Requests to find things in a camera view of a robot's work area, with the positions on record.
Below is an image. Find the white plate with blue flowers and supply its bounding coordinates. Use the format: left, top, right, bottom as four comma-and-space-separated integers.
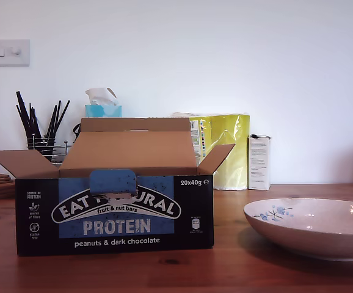
243, 197, 353, 262

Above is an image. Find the white tissue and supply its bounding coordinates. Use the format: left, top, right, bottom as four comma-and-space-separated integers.
84, 87, 118, 107

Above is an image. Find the white light switch plate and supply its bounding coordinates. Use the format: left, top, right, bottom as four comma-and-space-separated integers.
0, 38, 31, 67

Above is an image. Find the Eat Natural carton box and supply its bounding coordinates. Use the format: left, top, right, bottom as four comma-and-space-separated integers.
0, 117, 236, 257

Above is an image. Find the white printed carton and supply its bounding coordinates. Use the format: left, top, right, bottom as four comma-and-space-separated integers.
247, 133, 272, 191

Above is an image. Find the yellow plastic-wrapped pack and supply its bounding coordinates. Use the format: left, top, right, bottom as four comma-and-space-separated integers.
169, 112, 251, 190

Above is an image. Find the turquoise tissue box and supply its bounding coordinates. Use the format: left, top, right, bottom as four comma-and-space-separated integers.
84, 104, 123, 119

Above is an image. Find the chrome wire holder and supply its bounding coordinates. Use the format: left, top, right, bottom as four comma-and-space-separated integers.
26, 133, 76, 165

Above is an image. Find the black stick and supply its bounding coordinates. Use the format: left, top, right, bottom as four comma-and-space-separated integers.
15, 90, 43, 141
49, 99, 62, 138
28, 103, 39, 138
53, 99, 71, 138
44, 104, 58, 139
16, 104, 34, 149

